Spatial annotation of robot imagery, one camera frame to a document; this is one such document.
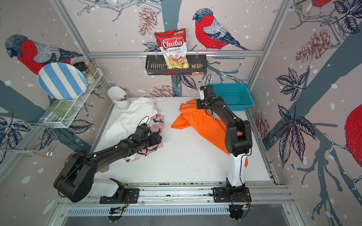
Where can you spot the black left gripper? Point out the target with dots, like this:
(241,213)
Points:
(154,141)

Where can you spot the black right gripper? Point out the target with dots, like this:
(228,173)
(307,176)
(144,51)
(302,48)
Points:
(198,105)

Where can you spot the orange shorts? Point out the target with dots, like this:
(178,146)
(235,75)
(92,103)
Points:
(211,129)

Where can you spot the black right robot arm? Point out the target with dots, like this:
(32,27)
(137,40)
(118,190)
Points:
(238,139)

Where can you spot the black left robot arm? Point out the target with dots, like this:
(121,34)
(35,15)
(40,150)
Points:
(76,178)

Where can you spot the pink patterned shorts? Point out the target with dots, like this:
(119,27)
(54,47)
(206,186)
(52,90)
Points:
(156,126)

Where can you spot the white shorts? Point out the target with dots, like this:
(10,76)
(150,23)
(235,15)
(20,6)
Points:
(140,111)

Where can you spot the teal plastic basket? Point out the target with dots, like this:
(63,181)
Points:
(236,96)

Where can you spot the small snack packet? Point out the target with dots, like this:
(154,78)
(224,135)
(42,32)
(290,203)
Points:
(196,65)

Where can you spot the white ceramic cup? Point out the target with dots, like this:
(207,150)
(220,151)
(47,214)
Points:
(119,97)

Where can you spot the red Chuba chips bag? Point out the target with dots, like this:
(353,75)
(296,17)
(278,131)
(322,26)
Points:
(174,48)

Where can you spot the dark lid spice jar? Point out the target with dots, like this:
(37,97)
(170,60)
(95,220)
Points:
(81,66)

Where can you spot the blue white striped plate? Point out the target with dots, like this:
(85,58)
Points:
(62,81)

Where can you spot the black wire wall basket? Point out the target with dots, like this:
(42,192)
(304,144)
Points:
(189,65)

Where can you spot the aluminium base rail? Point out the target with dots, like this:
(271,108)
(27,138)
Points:
(172,200)

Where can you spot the clear acrylic wall shelf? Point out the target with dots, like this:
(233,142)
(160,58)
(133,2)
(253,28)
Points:
(73,107)

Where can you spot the chrome wire wall rack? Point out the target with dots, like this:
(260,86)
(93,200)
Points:
(28,138)

